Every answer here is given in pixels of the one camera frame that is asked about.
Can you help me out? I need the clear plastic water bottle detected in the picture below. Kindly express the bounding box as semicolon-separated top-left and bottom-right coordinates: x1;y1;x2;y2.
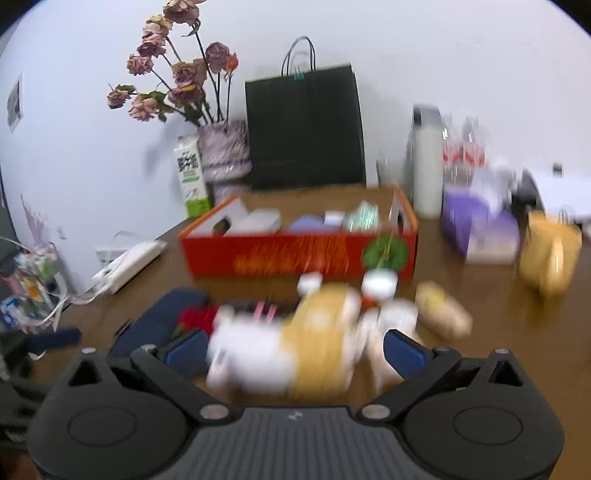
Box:
462;117;489;183
441;115;465;186

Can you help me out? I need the wooden desktop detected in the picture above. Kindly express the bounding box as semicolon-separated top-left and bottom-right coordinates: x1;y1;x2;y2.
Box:
28;185;591;416

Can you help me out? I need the dried rose bouquet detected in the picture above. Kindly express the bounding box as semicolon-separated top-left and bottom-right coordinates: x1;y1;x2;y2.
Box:
107;0;239;125

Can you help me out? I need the green striped packet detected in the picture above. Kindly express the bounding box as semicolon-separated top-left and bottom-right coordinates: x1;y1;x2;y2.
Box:
344;200;382;232

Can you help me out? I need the white charging cable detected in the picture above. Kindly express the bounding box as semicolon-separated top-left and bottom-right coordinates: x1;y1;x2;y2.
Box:
28;231;153;335

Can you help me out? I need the small white bottle cap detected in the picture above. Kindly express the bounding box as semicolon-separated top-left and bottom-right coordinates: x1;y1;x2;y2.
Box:
297;272;324;296

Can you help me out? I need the yellow mug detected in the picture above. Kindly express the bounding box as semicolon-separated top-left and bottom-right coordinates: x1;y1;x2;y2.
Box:
518;210;583;296

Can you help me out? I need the green and white milk carton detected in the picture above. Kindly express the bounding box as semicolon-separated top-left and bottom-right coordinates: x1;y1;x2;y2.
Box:
173;135;213;219

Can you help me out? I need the white box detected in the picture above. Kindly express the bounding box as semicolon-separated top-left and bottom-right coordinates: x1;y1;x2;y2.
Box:
210;198;282;236

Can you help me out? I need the small red object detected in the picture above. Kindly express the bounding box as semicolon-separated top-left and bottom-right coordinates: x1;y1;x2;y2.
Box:
175;305;220;334

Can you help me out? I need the beige packet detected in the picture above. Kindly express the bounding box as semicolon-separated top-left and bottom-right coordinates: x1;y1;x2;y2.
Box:
414;281;472;339

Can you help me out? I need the white thermos bottle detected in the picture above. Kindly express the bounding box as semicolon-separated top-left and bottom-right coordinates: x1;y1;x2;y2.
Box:
406;105;445;219

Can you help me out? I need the orange cardboard box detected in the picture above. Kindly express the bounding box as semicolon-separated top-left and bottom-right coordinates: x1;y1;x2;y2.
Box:
179;187;420;281

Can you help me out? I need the wall notice paper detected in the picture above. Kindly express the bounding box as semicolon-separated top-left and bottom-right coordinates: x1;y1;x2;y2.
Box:
6;73;24;132

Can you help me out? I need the purple tissue pack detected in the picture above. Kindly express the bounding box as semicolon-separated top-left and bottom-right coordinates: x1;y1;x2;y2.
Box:
442;168;522;265

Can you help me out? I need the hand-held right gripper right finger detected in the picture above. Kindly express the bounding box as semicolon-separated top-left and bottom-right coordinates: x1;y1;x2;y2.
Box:
360;329;525;424

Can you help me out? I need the white round jar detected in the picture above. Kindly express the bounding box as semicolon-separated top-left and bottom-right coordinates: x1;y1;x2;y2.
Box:
379;299;419;343

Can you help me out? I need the black paper bag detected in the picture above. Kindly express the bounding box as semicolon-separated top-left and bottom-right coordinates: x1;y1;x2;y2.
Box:
245;36;367;191

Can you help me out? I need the purple flat box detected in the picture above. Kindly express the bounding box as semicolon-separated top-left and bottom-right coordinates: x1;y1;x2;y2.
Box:
288;215;342;232

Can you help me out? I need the navy pouch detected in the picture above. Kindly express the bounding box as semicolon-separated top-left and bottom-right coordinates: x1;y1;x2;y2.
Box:
111;287;218;365

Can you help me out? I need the white power bank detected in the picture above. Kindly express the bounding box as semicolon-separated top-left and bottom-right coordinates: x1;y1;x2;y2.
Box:
91;240;168;295

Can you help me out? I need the colourful packet bundle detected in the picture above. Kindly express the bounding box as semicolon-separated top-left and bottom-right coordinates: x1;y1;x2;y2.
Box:
0;194;70;333

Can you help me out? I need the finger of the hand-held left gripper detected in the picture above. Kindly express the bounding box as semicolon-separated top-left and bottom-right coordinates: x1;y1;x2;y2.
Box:
25;325;84;354

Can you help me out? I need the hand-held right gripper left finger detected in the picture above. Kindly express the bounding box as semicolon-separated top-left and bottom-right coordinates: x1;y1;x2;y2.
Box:
67;329;232;426

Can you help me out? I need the clear glass cup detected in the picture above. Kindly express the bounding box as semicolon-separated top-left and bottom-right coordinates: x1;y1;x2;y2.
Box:
376;159;402;188

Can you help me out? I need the white and yellow plush toy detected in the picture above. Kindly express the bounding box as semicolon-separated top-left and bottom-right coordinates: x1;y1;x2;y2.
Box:
205;281;365;402

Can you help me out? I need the white wall outlet panel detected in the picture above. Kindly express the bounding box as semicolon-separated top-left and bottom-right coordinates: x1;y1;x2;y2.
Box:
95;247;122;274

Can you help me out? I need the purple mottled vase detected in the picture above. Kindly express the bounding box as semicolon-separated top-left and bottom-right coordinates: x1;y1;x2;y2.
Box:
198;120;252;206

